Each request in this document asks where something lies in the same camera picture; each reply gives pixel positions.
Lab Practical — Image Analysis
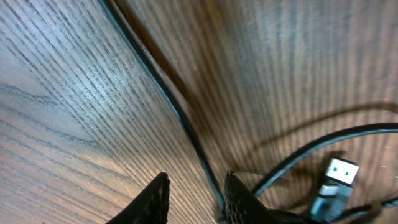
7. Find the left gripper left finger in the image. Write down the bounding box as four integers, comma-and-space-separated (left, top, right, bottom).
107, 172, 170, 224

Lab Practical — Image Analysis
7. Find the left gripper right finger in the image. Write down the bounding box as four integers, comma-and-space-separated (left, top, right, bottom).
224, 171, 307, 224

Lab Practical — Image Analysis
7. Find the braided black USB cable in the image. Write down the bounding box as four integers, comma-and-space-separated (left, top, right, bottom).
309, 157, 398, 222

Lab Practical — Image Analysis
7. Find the smooth black USB cable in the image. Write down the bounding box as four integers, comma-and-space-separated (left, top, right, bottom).
99, 0, 398, 215

